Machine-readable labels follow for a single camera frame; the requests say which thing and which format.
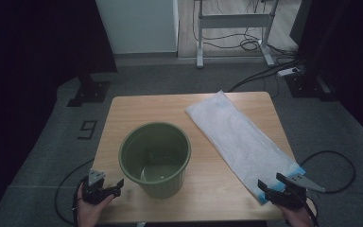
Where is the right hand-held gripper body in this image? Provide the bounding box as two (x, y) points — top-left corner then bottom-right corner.
(272, 174), (326, 210)

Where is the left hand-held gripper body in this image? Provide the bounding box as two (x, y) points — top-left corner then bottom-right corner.
(81, 168), (113, 205)

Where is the green plastic bin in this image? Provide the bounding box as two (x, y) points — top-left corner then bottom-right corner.
(117, 121), (192, 200)

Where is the white plastic bag blue strip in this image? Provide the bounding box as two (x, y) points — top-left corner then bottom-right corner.
(184, 90), (306, 206)

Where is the person's right hand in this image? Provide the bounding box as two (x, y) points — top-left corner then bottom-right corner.
(277, 201), (316, 227)

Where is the person's left hand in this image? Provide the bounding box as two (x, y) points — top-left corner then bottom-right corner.
(76, 183), (116, 227)

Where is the black stand base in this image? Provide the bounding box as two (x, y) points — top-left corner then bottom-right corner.
(285, 71), (337, 102)
(66, 74), (112, 108)

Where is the white power strip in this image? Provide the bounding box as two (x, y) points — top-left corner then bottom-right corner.
(277, 66), (301, 78)

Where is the black curtain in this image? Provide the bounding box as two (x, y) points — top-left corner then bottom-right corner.
(289, 0), (363, 149)
(0, 0), (118, 227)

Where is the white cabinet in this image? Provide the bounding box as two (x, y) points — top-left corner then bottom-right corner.
(95, 0), (180, 55)

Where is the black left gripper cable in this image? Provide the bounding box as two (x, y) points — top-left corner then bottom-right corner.
(54, 158), (95, 227)

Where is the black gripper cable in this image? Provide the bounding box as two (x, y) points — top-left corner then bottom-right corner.
(298, 149), (357, 227)
(54, 158), (95, 227)

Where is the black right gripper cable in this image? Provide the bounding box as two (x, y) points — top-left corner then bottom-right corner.
(298, 149), (357, 227)

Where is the thick black floor cable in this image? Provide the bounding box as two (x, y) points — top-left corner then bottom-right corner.
(227, 58), (304, 94)

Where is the bundle of thin black cables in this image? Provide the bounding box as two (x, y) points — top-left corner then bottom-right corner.
(191, 0), (299, 60)

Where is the white metal desk frame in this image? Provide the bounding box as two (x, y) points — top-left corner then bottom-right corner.
(193, 0), (280, 69)

